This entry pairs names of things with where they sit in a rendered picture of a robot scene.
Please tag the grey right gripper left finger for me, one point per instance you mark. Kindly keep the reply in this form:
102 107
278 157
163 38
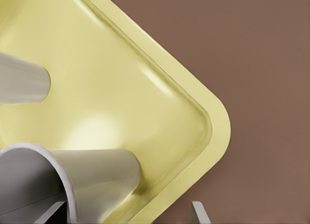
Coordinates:
29 215

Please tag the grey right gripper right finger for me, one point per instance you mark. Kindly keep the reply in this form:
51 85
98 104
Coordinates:
199 213

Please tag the white IKEA cup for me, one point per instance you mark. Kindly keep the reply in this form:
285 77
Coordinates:
97 170
24 83

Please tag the pale yellow tray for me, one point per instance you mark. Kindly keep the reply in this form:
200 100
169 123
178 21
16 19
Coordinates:
121 88

